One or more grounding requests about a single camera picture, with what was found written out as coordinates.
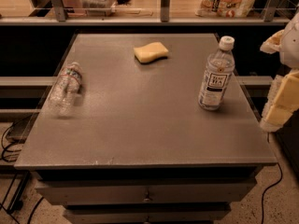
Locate clear plastic container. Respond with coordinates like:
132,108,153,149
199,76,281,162
80,0,116,17

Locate printed snack bag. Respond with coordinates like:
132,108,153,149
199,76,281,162
195,0,255,18

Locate clear bottle with white cap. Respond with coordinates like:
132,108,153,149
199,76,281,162
198,35,235,111

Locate metal shelf rail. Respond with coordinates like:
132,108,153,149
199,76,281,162
0,0,298,26

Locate black cable right floor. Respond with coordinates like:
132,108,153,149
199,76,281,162
260,133,284,224

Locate black cables left floor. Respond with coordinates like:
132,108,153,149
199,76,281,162
0,115,45,224

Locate upper drawer with knob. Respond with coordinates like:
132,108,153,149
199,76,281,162
36,178,256,206

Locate grey drawer cabinet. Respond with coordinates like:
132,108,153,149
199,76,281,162
13,32,278,224

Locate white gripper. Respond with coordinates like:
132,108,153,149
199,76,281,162
260,13,299,133

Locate crumpled clear plastic bottle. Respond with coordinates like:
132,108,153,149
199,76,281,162
48,62,82,117

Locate lower drawer with knob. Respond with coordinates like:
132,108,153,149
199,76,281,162
64,203,231,224

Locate drawer with knob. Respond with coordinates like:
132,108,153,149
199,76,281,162
64,203,231,224
36,178,256,206

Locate yellow sponge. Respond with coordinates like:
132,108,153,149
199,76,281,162
134,42,169,63

